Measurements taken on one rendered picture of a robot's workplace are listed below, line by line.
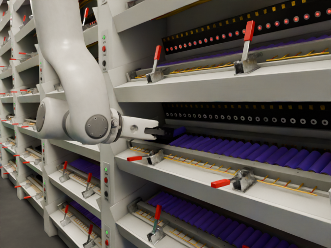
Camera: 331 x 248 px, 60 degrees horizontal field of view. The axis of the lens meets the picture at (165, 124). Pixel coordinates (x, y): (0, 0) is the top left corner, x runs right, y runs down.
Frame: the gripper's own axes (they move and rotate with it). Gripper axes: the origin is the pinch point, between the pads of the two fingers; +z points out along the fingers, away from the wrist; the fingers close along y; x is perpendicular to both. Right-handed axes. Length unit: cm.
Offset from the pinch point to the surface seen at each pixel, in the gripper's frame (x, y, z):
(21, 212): 59, 129, -1
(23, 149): 23, 155, 1
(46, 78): -19, 85, -9
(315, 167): 2.4, -39.2, 1.2
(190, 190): 11.2, -17.2, -4.6
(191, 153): 3.8, -13.6, -2.1
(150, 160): 7.1, -3.8, -5.9
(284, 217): 10.3, -38.5, -5.3
